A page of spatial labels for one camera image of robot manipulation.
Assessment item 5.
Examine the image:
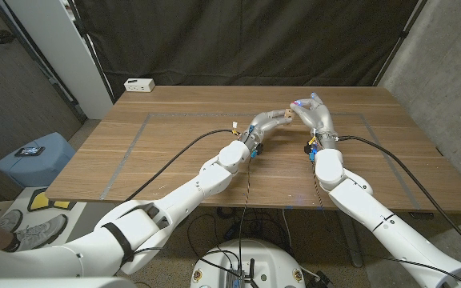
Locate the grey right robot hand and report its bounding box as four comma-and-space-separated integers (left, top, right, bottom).
289, 92, 339, 151

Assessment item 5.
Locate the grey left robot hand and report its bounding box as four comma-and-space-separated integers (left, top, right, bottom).
240, 110, 295, 155

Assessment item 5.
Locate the black backdrop curtain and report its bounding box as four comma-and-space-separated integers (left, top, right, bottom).
70, 0, 430, 102

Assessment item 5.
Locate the black backdrop stand pole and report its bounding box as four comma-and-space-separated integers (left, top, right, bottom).
373, 0, 430, 87
66, 0, 116, 104

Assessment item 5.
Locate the white power strip box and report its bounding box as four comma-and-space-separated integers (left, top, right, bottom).
123, 78, 156, 93

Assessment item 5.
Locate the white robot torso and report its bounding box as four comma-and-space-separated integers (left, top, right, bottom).
190, 238, 307, 288

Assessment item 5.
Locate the grey table leg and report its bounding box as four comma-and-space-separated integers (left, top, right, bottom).
340, 218, 364, 268

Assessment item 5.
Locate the black plug beside torso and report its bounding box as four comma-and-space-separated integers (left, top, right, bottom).
313, 270, 334, 288

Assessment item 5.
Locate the blue plastic stool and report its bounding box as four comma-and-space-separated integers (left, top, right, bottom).
0, 132, 77, 189

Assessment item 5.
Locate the black smartphone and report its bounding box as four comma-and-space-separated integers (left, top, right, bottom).
14, 146, 46, 158

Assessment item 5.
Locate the white board yellow black marking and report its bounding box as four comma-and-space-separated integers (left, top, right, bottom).
16, 186, 90, 219

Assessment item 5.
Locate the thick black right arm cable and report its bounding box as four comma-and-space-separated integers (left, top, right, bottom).
336, 134, 461, 263

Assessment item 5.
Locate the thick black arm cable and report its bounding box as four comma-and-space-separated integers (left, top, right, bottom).
336, 134, 461, 263
125, 128, 239, 202

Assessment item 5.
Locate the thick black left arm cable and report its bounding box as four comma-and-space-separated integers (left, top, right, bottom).
125, 128, 239, 202

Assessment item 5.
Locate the thin black left wrist wire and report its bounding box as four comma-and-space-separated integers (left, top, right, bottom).
236, 156, 254, 277

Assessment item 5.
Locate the thin black wrist wire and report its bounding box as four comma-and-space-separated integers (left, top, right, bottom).
311, 158, 461, 282
236, 156, 254, 277

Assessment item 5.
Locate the thin black right wrist wire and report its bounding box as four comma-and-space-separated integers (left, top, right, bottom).
311, 158, 461, 282

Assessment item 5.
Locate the black floor cable tangle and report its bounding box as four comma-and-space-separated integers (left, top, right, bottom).
186, 206, 291, 257

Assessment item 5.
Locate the white floor cable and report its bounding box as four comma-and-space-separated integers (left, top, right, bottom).
281, 208, 294, 251

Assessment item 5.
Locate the black metal rail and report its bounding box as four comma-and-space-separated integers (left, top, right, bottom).
0, 0, 87, 123

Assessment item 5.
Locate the white wall panel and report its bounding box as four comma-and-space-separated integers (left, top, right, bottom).
4, 0, 114, 120

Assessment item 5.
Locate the black door handle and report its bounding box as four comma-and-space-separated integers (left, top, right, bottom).
0, 30, 18, 45

